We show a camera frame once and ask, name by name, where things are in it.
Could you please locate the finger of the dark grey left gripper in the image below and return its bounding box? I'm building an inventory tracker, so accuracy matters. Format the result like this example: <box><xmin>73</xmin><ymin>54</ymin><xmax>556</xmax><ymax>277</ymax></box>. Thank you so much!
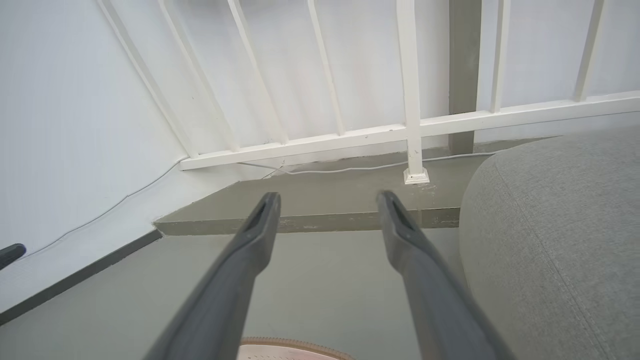
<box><xmin>0</xmin><ymin>243</ymin><xmax>27</xmax><ymax>271</ymax></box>

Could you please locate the grey fabric sofa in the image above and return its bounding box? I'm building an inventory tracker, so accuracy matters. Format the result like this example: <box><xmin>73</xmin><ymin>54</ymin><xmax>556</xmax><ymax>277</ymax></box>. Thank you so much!
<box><xmin>458</xmin><ymin>125</ymin><xmax>640</xmax><ymax>360</ymax></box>

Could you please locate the cream perforated laundry basket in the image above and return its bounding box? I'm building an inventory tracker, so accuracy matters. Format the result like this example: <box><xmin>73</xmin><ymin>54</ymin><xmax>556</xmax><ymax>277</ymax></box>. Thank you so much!
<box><xmin>237</xmin><ymin>336</ymin><xmax>357</xmax><ymax>360</ymax></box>

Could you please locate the white wooden railing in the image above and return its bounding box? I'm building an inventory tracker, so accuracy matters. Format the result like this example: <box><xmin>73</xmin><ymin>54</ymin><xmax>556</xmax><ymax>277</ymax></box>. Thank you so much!
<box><xmin>96</xmin><ymin>0</ymin><xmax>640</xmax><ymax>186</ymax></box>

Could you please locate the thin grey cable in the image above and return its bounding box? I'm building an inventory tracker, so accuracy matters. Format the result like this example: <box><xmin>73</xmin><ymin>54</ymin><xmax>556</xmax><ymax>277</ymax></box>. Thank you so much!
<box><xmin>20</xmin><ymin>151</ymin><xmax>497</xmax><ymax>261</ymax></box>

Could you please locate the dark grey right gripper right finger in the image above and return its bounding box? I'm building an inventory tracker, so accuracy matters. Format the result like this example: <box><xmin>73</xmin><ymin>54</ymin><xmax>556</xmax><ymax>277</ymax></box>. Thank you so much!
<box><xmin>376</xmin><ymin>189</ymin><xmax>517</xmax><ymax>360</ymax></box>

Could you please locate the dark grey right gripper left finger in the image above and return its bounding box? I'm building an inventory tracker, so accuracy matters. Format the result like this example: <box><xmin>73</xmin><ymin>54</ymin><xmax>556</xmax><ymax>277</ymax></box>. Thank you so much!
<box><xmin>144</xmin><ymin>191</ymin><xmax>282</xmax><ymax>360</ymax></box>

